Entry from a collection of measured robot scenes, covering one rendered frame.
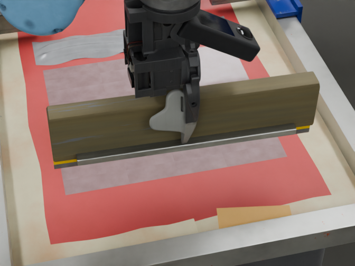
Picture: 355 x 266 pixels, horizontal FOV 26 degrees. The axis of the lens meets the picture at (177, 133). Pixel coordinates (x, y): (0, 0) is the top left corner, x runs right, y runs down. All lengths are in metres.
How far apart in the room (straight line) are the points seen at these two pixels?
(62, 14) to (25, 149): 0.53
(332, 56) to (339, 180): 1.86
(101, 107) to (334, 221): 0.35
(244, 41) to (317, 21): 2.24
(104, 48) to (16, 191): 0.36
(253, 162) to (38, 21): 0.55
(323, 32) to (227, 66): 1.79
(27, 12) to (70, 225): 0.45
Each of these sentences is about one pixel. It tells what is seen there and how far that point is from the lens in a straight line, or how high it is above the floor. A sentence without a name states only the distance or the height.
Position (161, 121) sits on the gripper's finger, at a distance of 0.96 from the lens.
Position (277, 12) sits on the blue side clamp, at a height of 1.00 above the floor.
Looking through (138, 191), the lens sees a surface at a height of 0.95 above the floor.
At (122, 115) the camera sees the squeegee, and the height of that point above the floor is 1.14.
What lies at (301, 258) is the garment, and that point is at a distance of 1.24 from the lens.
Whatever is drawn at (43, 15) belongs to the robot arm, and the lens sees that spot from 0.71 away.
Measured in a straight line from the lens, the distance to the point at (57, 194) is 1.14.
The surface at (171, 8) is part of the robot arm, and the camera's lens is 0.86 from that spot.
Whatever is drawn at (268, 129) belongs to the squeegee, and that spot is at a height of 1.08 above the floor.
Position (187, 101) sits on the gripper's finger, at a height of 1.17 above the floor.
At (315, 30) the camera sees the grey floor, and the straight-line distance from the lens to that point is 3.13.
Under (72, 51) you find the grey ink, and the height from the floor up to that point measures 0.96.
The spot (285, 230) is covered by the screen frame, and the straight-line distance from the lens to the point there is 1.04.
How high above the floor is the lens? 1.78
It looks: 43 degrees down
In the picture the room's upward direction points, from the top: straight up
